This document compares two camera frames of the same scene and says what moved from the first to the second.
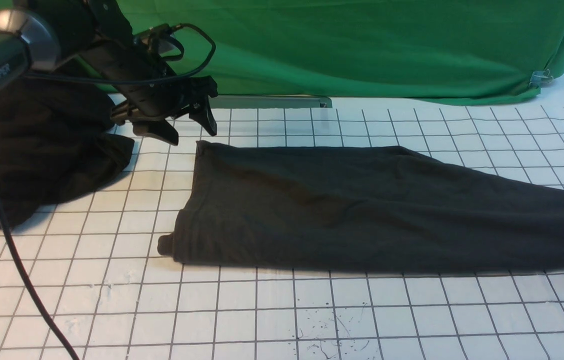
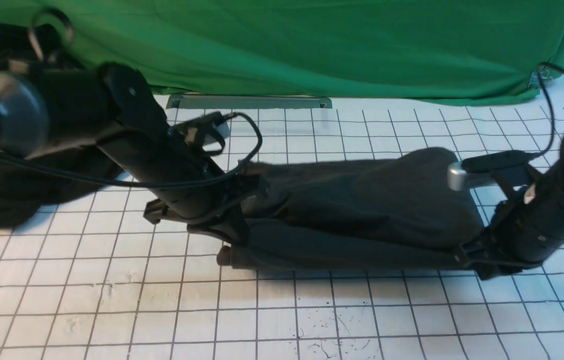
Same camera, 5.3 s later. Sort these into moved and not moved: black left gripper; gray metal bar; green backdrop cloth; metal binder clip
Moved: black left gripper
Not moved: metal binder clip; green backdrop cloth; gray metal bar
